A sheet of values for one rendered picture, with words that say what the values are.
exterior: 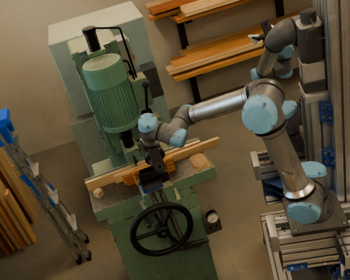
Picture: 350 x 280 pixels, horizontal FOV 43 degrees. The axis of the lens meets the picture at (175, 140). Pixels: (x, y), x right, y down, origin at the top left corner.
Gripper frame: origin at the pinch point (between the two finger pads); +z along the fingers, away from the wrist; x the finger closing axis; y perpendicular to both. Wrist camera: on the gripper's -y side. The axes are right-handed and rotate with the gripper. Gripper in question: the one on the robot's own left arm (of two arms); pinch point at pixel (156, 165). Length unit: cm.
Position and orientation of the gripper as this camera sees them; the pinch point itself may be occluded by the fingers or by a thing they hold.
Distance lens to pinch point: 200.7
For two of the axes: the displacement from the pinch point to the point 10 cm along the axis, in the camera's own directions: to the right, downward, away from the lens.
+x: -9.3, 3.4, -1.4
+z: 0.4, 4.9, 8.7
